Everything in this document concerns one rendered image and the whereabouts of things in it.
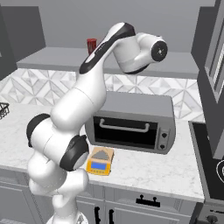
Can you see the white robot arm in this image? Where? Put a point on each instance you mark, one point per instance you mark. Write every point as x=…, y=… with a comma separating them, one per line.
x=78, y=102

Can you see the yellow digital scale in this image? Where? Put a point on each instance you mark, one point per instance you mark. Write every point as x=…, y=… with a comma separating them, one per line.
x=100, y=164

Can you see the dark grey open cabinet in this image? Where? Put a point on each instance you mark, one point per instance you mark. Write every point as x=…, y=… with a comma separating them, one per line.
x=208, y=116

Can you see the grey base cabinet door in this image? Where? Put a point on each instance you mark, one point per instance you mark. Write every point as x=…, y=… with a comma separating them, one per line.
x=14, y=205
x=87, y=211
x=145, y=217

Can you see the grey open cabinet door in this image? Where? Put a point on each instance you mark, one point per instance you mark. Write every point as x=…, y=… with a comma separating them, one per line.
x=215, y=52

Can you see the grey toaster oven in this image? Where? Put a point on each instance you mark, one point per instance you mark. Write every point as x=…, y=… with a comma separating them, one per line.
x=137, y=106

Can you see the dark toaster oven knob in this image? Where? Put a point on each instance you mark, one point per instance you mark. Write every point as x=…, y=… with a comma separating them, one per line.
x=163, y=146
x=164, y=135

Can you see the red can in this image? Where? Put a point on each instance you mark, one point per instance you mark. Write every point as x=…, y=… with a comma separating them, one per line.
x=91, y=45

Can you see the grey drawer front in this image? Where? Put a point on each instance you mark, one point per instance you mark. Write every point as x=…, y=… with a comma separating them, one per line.
x=175, y=205
x=13, y=176

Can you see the black hob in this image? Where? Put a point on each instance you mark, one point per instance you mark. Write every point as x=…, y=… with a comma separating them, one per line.
x=208, y=172

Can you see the grey wall shelf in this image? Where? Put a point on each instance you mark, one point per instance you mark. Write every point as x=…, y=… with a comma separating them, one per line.
x=52, y=59

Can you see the dark grey wall cabinet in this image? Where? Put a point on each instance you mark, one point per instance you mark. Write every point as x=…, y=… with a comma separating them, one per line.
x=20, y=32

